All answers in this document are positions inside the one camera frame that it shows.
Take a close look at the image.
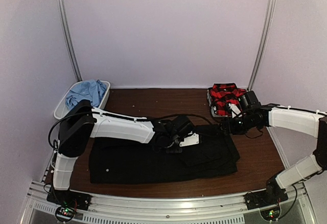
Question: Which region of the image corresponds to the aluminium frame post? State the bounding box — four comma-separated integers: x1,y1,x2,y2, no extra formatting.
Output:
247,0,276,91
57,0,82,82

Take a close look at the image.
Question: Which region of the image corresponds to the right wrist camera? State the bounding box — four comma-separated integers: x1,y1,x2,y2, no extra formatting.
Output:
228,103,241,118

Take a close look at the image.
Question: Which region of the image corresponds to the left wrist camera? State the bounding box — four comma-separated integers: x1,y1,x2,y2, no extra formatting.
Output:
179,133,200,147

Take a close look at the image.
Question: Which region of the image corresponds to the red black plaid shirt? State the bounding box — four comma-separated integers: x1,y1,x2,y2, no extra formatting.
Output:
210,83,247,111

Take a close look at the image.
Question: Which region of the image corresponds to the left aluminium frame post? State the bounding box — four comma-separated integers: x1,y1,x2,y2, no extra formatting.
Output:
57,0,82,82

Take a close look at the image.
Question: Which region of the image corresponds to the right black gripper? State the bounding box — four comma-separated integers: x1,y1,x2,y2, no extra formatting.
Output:
216,111,258,136

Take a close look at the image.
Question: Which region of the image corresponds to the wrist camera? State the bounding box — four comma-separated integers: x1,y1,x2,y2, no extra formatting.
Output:
179,133,200,147
228,103,241,118

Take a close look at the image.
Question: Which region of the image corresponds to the left circuit board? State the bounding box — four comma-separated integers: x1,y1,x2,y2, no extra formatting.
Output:
55,207,76,222

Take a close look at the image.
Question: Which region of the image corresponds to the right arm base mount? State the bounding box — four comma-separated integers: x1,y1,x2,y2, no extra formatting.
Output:
244,178,288,210

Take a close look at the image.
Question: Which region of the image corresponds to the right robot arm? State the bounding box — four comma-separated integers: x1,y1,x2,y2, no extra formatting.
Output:
222,91,326,205

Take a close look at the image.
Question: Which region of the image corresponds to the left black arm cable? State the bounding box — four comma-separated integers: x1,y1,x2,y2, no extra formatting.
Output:
48,111,213,153

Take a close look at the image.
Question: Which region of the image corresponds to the light blue shirt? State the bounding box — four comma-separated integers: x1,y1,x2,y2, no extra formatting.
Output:
65,79,108,110

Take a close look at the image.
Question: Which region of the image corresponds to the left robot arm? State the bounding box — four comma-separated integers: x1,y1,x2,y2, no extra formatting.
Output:
52,100,199,206

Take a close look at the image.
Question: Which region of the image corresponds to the black long sleeve shirt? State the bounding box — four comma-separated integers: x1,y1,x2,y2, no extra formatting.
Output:
88,125,240,185

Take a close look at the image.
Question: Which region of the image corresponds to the right aluminium frame post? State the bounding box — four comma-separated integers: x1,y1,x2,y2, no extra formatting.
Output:
247,0,276,91

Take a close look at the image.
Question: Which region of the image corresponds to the circuit board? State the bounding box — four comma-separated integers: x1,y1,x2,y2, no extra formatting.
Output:
55,207,76,222
260,208,281,221

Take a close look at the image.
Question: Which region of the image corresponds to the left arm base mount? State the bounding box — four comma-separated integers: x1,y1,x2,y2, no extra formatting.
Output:
46,187,91,211

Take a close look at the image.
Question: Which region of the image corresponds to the front aluminium rail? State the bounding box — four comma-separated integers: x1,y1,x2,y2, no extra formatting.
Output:
25,180,317,224

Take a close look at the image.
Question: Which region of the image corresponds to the right circuit board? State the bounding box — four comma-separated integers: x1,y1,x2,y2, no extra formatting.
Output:
260,208,281,221

